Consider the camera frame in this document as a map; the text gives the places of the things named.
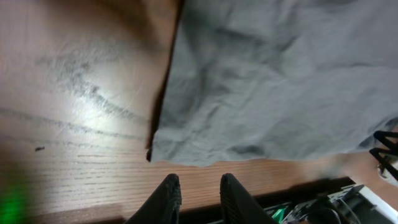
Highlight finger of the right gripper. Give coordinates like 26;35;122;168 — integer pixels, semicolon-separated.
369;131;397;180

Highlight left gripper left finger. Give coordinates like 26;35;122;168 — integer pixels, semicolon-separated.
124;174;182;224

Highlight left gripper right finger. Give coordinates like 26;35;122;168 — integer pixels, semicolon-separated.
220;173;277;224

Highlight grey shorts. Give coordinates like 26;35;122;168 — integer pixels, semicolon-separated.
150;0;397;166

